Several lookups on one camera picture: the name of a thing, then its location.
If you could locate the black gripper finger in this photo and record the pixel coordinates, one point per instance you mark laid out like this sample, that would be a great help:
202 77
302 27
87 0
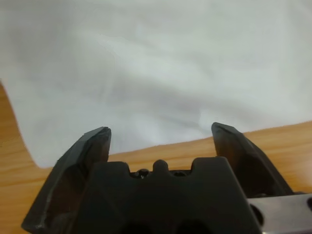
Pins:
65 180
246 161

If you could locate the white T-shirt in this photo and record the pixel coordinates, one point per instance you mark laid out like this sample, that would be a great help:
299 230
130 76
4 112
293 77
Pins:
156 73

